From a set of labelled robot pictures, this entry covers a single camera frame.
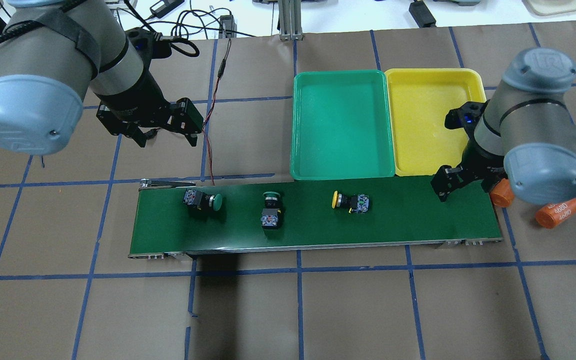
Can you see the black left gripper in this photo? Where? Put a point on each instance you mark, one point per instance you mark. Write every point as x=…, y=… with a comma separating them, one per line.
x=144, y=96

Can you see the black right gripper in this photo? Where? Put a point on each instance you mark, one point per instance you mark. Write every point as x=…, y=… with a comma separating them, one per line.
x=479, y=161

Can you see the plain orange cylinder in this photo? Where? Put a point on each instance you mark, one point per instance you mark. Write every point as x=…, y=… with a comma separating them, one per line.
x=502, y=195

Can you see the green push button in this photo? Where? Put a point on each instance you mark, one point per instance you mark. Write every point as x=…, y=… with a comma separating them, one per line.
x=272, y=212
x=194, y=198

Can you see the yellow push button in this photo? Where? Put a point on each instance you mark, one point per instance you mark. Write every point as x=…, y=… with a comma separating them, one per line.
x=355, y=203

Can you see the orange cylinder labelled 4680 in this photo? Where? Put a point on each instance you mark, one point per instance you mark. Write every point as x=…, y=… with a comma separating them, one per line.
x=553, y=214

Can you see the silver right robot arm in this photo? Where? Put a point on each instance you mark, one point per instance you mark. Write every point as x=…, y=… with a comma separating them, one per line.
x=524, y=133

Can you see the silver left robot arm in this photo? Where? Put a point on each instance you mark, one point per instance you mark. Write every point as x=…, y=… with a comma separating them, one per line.
x=53, y=51

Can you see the green conveyor belt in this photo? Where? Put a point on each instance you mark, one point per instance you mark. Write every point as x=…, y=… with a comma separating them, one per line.
x=403, y=211

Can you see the yellow plastic tray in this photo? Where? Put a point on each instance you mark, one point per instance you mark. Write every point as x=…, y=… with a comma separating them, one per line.
x=420, y=99

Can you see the green plastic tray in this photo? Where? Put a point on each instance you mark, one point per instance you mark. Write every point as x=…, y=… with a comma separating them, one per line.
x=341, y=126

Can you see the black power adapter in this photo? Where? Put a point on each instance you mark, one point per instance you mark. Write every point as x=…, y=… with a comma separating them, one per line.
x=227, y=26

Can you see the aluminium frame post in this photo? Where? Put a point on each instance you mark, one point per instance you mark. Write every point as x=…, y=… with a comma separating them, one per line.
x=290, y=20

